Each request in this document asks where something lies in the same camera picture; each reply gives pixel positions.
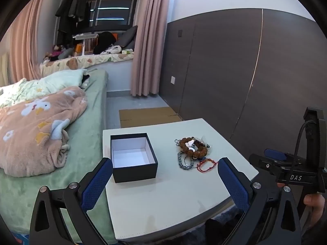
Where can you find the dark framed window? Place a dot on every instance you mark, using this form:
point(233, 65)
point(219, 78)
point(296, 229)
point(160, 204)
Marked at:
point(115, 7)

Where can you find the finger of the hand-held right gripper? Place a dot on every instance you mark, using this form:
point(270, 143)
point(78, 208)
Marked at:
point(263, 163)
point(274, 154)

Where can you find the white butterfly hair clip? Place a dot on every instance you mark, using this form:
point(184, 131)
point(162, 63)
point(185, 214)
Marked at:
point(190, 144)

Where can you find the floral window seat cushion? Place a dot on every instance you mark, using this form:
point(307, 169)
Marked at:
point(102, 60)

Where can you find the hanging dark clothes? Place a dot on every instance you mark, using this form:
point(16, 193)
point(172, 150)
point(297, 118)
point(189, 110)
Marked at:
point(74, 7)

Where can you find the light green floral quilt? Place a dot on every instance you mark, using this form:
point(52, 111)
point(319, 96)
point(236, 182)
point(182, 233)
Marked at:
point(58, 79)

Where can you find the bed with green sheet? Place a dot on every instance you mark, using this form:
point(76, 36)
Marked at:
point(88, 122)

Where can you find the black bag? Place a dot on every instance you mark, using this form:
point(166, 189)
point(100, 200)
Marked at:
point(104, 42)

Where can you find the black gift box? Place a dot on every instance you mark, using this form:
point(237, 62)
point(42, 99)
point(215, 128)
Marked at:
point(135, 173)

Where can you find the flat cardboard sheet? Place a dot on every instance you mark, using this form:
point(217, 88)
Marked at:
point(148, 116)

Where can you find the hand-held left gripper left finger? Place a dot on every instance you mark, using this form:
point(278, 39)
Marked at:
point(98, 181)

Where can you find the plush toys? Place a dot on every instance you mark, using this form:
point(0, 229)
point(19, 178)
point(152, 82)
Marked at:
point(60, 53)

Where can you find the pink curtain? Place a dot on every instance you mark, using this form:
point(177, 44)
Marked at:
point(28, 38)
point(150, 43)

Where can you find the grey pillow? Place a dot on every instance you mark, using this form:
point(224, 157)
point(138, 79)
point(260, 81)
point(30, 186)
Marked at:
point(129, 37)

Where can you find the row of books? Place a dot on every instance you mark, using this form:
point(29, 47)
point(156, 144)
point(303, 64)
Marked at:
point(90, 44)

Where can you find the person's right hand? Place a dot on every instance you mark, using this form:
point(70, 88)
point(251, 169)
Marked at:
point(315, 204)

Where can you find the white black patterned cloth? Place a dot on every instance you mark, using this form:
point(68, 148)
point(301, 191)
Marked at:
point(112, 49)

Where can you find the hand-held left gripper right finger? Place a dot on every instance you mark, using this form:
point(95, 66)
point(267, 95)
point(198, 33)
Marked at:
point(233, 183)

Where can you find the pink duck print blanket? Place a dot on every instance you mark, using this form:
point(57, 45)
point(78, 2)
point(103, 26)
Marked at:
point(38, 132)

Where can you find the white wall socket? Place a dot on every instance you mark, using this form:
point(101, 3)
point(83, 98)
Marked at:
point(173, 80)

